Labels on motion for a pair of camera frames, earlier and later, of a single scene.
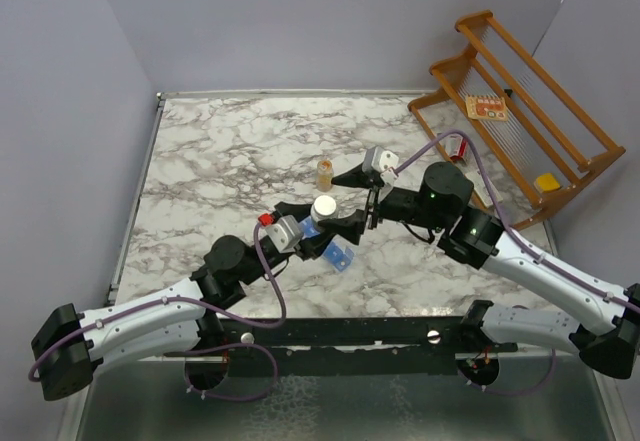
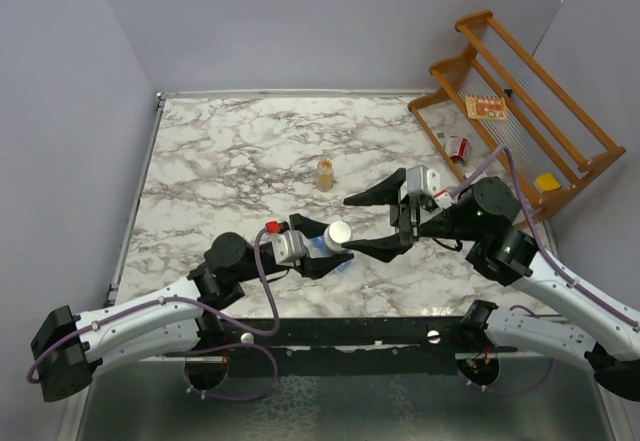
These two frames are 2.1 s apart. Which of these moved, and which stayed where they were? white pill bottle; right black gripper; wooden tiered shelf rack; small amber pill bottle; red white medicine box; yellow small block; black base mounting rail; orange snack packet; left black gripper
Moved: white pill bottle; left black gripper; right black gripper
Stayed: red white medicine box; orange snack packet; black base mounting rail; wooden tiered shelf rack; small amber pill bottle; yellow small block
